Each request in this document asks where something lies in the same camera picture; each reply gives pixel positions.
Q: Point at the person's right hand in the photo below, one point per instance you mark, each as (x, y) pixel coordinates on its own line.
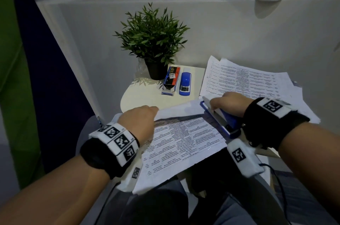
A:
(233, 102)

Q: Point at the person's left hand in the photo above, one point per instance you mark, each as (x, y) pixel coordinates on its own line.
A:
(140, 124)

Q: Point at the blue white stapler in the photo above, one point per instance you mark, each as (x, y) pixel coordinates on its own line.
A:
(228, 122)
(185, 80)

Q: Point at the stack of printed papers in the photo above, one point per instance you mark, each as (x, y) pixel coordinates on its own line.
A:
(252, 79)

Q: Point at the printed paper bundle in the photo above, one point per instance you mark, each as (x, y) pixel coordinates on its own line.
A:
(180, 142)

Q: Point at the blue staples box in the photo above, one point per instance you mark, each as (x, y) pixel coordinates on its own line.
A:
(171, 79)

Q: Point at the person's left forearm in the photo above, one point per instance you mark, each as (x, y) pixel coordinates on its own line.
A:
(47, 195)

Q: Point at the person's right forearm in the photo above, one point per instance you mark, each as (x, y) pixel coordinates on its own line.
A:
(313, 158)

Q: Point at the person's grey trousers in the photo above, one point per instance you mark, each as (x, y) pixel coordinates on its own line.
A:
(159, 206)

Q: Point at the grey round stool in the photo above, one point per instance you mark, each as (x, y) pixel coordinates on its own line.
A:
(85, 134)

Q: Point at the green potted plant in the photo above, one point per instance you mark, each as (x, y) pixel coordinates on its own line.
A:
(154, 36)

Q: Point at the green leaf print mat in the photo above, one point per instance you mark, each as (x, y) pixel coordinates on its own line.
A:
(16, 100)

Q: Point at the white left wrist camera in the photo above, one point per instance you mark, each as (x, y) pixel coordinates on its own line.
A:
(127, 182)

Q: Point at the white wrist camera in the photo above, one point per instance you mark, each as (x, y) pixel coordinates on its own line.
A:
(247, 163)
(127, 182)

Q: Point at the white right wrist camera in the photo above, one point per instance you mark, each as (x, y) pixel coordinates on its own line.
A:
(247, 163)

